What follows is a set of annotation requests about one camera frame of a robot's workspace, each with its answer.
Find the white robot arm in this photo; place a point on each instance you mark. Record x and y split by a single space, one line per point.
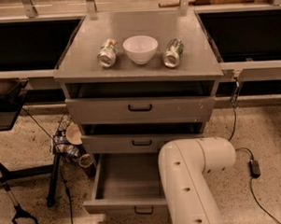
182 167

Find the grey drawer cabinet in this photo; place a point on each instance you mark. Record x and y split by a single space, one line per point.
81 76

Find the grey middle drawer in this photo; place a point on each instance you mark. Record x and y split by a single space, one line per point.
133 143

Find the grey drawer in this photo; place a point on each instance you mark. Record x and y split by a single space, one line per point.
127 183
140 110
133 143

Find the grey top drawer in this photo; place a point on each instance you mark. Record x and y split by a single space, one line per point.
140 110

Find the grey bottom drawer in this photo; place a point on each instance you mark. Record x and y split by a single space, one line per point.
127 183

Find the right green soda can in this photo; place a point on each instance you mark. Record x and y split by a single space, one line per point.
173 53

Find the green soda can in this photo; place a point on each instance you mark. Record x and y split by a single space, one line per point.
173 53
108 53

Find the white bowl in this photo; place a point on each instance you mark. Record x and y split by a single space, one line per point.
140 48

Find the left green soda can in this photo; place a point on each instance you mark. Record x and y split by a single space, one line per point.
108 53

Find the small bowl on floor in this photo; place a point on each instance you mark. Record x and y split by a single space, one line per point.
73 134

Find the clear plastic cup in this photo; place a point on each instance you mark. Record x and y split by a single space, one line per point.
86 161

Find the crumpled snack bag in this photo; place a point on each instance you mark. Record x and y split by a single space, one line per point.
59 141

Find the black stand leg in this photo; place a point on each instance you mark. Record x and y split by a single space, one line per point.
53 180

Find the black power adapter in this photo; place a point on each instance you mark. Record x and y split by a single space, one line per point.
254 168

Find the black tray on stand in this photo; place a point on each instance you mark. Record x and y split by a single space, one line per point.
12 98

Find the metal tripod leg with clamp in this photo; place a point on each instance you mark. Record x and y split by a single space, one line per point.
19 212

